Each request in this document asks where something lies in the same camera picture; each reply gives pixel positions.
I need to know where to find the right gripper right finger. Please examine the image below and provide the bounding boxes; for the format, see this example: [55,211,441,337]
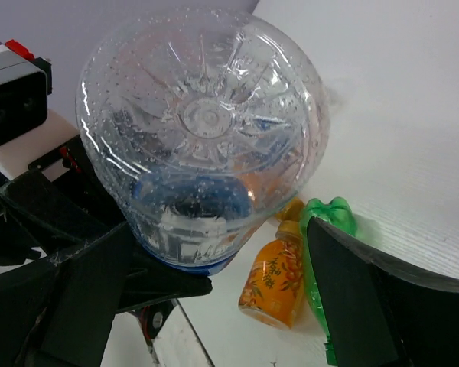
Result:
[308,219,459,366]

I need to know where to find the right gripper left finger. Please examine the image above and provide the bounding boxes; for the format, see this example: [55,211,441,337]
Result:
[0,179,212,366]

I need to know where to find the orange juice bottle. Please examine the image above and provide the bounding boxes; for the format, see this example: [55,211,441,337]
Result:
[238,220,304,330]

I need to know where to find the green plastic bottle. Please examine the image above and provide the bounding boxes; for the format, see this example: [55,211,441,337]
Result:
[298,196,358,366]

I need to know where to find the large clear blue-label bottle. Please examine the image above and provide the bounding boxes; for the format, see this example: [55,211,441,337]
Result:
[76,6,330,275]

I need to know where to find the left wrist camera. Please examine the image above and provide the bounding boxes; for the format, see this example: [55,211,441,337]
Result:
[0,40,80,180]

